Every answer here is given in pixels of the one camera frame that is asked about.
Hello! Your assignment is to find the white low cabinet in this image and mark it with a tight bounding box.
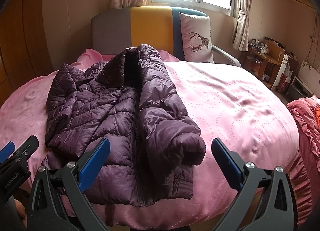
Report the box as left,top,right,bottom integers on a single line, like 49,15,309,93
286,76,313,100

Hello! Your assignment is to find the red ruffled blanket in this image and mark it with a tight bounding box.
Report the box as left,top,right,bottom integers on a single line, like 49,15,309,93
286,95,319,226

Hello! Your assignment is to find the deer print pillow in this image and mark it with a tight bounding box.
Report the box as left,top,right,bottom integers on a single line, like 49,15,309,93
179,13,214,63

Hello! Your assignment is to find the grey curved bed rail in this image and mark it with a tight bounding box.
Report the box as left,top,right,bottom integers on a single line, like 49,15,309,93
212,45,242,68

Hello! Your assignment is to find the purple quilted down jacket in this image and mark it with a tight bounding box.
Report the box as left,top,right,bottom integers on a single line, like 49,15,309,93
43,45,206,207

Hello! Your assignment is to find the person's left hand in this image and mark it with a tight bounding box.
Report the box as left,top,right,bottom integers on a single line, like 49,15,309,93
14,199,27,228

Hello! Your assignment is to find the grey yellow blue headboard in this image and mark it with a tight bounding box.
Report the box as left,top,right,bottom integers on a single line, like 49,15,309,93
91,6,205,61

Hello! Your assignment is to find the wooden wardrobe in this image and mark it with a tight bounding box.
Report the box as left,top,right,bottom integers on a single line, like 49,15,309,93
1,0,53,104

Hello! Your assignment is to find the pink bedspread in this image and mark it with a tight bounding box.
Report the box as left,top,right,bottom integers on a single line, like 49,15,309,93
1,51,299,229

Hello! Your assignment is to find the white red box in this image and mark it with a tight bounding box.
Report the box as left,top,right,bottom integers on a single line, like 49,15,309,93
274,54,292,93

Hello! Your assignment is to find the wooden desk with clutter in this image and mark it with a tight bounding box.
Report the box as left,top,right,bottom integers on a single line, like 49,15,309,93
240,37,289,90

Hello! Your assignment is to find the right floral curtain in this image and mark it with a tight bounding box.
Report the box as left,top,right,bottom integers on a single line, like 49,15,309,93
232,0,252,52

